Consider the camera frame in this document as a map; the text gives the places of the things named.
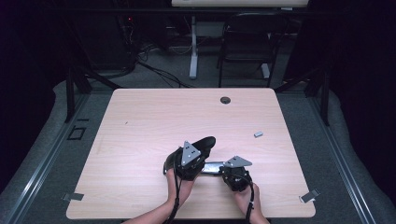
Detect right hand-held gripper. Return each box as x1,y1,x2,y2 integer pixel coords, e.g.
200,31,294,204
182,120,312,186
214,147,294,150
219,155,254,193

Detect grey tape piece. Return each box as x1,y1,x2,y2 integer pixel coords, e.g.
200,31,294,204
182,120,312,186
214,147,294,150
62,192,85,203
298,188,321,204

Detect aluminium floor rail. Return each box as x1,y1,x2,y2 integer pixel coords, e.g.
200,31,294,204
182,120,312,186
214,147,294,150
0,92,92,224
307,92,378,224

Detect black folding chair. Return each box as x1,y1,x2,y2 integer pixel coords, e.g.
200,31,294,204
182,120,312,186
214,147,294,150
216,12,291,89

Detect white desk leg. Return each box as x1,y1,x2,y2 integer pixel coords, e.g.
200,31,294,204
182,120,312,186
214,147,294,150
189,15,200,80

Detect black computer tower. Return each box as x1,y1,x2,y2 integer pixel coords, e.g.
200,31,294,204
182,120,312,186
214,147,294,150
76,12,138,72

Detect person's left hand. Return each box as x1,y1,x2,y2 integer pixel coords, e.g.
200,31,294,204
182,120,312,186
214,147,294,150
164,167,196,207

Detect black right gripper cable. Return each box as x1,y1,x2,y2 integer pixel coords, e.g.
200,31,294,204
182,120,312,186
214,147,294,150
229,173,256,224

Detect black frame post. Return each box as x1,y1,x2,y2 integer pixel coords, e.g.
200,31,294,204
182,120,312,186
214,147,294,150
64,63,77,123
319,66,331,127

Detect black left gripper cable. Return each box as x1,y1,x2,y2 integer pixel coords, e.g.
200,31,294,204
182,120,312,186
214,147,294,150
163,148,184,224

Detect black floor cables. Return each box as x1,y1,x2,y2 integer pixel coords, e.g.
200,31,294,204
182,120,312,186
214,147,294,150
136,43,194,90

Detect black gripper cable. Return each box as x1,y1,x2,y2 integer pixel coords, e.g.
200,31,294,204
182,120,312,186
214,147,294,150
163,148,184,224
229,173,256,224

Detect person's right hand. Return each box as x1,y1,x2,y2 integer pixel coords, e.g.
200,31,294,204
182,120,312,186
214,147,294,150
233,182,263,219

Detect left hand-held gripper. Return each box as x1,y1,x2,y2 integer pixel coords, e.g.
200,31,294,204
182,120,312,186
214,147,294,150
172,140,207,182

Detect black stapler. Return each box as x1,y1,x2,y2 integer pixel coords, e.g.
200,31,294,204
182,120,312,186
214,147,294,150
163,135,228,177

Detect white desk top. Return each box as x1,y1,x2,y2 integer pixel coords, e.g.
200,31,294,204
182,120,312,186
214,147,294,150
171,0,310,8

